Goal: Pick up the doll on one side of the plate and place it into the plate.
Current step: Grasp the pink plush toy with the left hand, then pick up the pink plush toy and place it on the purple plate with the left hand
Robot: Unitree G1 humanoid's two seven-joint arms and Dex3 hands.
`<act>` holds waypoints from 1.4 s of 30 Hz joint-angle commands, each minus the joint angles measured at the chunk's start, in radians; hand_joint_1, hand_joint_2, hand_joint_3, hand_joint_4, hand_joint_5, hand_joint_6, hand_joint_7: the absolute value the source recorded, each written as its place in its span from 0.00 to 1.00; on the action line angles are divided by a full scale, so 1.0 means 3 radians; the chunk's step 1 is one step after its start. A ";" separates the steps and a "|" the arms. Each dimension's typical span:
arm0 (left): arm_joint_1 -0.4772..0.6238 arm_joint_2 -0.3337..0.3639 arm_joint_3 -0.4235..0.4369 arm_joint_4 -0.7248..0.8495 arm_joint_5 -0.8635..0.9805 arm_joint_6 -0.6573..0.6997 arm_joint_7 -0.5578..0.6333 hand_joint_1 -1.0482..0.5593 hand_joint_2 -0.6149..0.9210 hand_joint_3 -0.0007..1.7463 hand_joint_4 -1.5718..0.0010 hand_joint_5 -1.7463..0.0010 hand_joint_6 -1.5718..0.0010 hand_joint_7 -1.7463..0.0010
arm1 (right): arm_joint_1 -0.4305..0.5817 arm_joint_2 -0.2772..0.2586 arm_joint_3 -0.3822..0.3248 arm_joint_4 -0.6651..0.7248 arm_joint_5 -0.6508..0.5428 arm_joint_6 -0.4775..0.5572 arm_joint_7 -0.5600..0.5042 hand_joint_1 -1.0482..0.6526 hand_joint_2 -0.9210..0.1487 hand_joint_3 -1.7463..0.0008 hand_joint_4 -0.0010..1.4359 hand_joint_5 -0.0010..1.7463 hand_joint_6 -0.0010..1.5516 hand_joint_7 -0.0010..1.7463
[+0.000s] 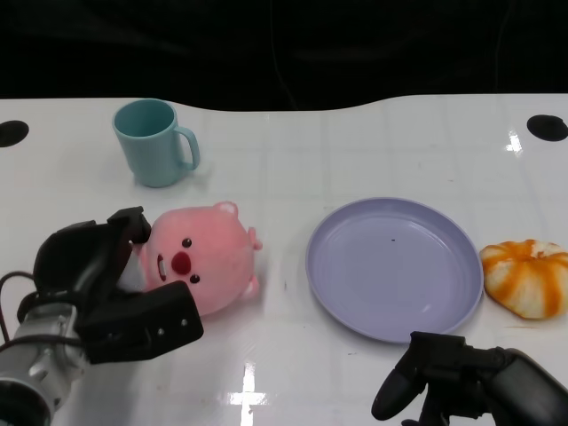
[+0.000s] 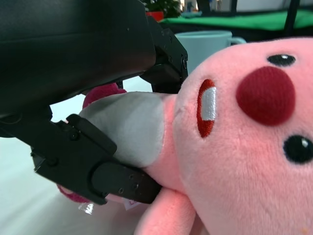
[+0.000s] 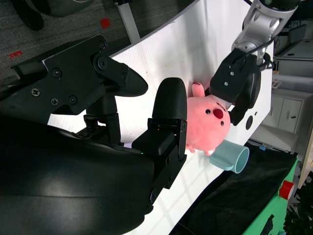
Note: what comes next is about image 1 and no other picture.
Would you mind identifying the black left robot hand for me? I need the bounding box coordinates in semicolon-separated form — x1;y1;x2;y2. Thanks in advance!
33;206;205;365

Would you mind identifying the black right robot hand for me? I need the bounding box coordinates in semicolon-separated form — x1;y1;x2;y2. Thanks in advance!
371;330;568;426

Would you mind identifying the pink plush beaver doll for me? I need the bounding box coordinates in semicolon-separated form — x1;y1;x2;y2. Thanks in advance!
117;200;264;317

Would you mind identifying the lavender plastic plate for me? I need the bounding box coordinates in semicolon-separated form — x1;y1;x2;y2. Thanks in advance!
304;196;485;343

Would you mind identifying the orange white bun toy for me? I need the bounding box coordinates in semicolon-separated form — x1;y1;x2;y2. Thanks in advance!
477;239;568;320

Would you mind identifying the teal plastic mug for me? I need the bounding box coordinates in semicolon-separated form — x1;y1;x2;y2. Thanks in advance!
111;98;201;188

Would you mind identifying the black table grommet hole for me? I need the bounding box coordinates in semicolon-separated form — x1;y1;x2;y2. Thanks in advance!
526;114;568;142
0;119;30;148

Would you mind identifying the black backdrop cloth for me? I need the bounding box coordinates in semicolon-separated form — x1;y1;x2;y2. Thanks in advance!
0;0;568;113

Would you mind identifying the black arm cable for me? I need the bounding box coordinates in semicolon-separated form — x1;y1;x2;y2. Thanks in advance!
0;271;83;351

